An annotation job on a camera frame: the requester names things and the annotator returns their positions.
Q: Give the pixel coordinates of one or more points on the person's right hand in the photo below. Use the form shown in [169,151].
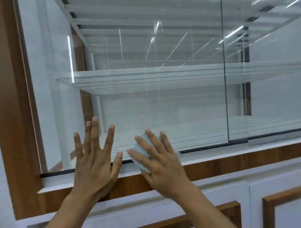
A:
[167,173]

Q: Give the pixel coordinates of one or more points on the person's left hand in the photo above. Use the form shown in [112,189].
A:
[94,169]

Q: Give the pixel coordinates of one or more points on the light blue cleaning cloth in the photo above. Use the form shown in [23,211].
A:
[140,163]

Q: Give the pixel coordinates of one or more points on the wooden framed display cabinet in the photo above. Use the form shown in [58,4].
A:
[18,117]

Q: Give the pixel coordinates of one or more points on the white cabinet door wooden trim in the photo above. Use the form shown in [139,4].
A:
[129,211]
[258,188]

